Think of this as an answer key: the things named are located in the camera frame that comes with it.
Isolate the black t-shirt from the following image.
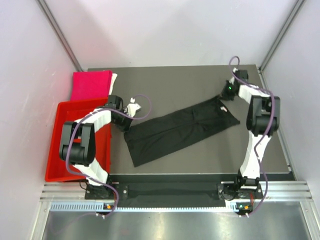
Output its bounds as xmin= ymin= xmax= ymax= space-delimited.
xmin=124 ymin=96 xmax=240 ymax=167

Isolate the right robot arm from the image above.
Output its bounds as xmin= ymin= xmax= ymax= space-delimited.
xmin=221 ymin=68 xmax=281 ymax=198

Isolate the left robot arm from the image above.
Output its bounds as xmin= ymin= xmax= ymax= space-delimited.
xmin=59 ymin=95 xmax=142 ymax=199

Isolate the folded white t-shirt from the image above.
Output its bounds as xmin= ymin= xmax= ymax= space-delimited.
xmin=108 ymin=73 xmax=118 ymax=95

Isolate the folded pink t-shirt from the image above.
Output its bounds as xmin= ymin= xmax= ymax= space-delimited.
xmin=70 ymin=70 xmax=113 ymax=101

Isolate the red plastic bin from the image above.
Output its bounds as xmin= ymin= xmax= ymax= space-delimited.
xmin=44 ymin=97 xmax=113 ymax=183

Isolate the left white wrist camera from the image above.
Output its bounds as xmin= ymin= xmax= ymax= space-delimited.
xmin=125 ymin=97 xmax=142 ymax=118

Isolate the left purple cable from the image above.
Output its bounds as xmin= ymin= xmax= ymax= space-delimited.
xmin=65 ymin=93 xmax=153 ymax=213

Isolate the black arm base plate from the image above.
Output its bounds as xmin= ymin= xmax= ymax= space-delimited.
xmin=84 ymin=174 xmax=261 ymax=208

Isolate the grey slotted cable duct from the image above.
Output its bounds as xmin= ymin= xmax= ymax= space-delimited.
xmin=50 ymin=201 xmax=239 ymax=213

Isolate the right corner aluminium post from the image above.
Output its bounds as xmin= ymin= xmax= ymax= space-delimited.
xmin=258 ymin=0 xmax=306 ymax=74

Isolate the corner aluminium post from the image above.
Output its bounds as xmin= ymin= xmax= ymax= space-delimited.
xmin=258 ymin=0 xmax=306 ymax=74
xmin=35 ymin=0 xmax=83 ymax=72

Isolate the aluminium frame rail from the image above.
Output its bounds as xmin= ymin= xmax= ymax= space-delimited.
xmin=40 ymin=181 xmax=312 ymax=202

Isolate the left corner aluminium post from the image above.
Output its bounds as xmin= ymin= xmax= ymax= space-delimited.
xmin=35 ymin=0 xmax=83 ymax=72

